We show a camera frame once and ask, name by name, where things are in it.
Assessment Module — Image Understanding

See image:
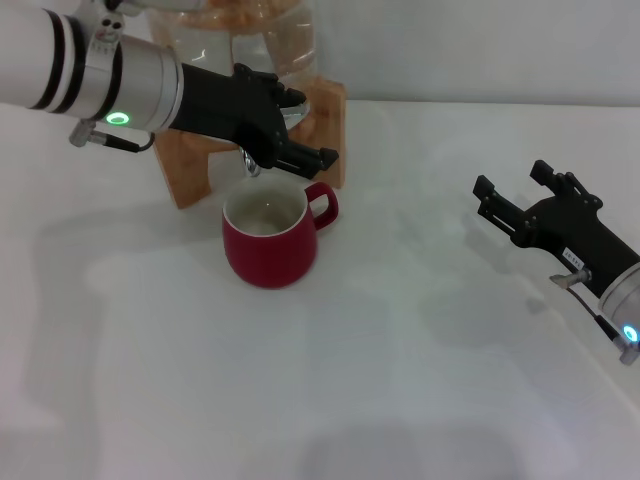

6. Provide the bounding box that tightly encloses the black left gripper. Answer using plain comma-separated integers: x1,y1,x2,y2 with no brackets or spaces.
167,62,341,181

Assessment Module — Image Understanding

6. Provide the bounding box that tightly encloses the red cup white inside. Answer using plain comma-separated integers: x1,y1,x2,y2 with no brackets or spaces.
221,181,341,291

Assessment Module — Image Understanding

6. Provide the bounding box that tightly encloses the wooden dispenser stand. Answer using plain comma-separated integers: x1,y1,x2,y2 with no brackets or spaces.
151,77,348,210

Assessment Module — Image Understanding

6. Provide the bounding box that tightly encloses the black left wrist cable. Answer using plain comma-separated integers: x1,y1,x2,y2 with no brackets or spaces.
68,119,157,154

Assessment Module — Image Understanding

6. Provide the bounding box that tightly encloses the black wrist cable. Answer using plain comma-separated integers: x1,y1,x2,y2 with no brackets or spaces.
549,269,640,365
68,119,157,154

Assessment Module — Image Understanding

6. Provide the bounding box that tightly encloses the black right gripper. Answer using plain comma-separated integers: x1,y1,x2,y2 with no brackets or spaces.
472,159,640,301

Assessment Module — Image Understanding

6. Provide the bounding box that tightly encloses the chrome faucet with lever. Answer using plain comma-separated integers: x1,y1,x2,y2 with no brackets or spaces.
238,101,310,179

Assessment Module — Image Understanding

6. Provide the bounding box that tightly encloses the glass water dispenser jar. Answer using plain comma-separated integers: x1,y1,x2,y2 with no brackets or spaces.
146,0,320,99

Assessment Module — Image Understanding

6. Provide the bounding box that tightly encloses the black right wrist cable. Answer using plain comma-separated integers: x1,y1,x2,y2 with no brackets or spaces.
549,269,640,365

